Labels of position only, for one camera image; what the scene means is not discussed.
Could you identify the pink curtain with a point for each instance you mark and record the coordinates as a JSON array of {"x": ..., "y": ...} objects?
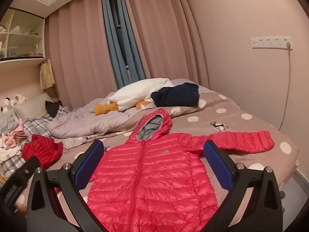
[
  {"x": 79, "y": 53},
  {"x": 164, "y": 33}
]

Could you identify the group of plush toys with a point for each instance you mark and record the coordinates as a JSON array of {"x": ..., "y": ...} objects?
[{"x": 12, "y": 102}]

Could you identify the black cloth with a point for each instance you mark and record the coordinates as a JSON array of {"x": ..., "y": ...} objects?
[{"x": 53, "y": 108}]

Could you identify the grey duvet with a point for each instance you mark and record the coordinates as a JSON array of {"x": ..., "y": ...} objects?
[{"x": 84, "y": 123}]

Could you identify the pink-red hooded puffer jacket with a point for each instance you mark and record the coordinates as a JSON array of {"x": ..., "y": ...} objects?
[{"x": 157, "y": 186}]

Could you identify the navy blue garment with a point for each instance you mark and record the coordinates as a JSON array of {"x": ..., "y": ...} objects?
[{"x": 176, "y": 95}]

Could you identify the dark red puffer jacket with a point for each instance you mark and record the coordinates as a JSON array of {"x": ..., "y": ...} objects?
[{"x": 41, "y": 149}]

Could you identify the white wall shelf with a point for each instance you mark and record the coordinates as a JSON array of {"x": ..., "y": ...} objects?
[{"x": 21, "y": 36}]

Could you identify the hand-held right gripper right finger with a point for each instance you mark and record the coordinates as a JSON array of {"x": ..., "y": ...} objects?
[{"x": 217, "y": 166}]

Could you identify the white wall socket strip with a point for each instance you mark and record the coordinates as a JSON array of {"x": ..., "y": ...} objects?
[{"x": 268, "y": 42}]

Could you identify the blue curtain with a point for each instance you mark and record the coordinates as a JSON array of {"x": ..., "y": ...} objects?
[{"x": 113, "y": 41}]

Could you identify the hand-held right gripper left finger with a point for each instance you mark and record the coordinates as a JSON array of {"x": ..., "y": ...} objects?
[{"x": 89, "y": 164}]

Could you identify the white plush goose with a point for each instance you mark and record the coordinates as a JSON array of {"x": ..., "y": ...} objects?
[{"x": 135, "y": 93}]

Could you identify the white plug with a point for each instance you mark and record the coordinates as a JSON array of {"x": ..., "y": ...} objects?
[{"x": 288, "y": 45}]

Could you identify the beige pillow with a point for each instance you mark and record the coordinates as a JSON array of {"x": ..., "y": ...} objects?
[{"x": 31, "y": 106}]

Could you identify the pile of pastel clothes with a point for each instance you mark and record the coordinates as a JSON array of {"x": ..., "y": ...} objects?
[{"x": 10, "y": 130}]

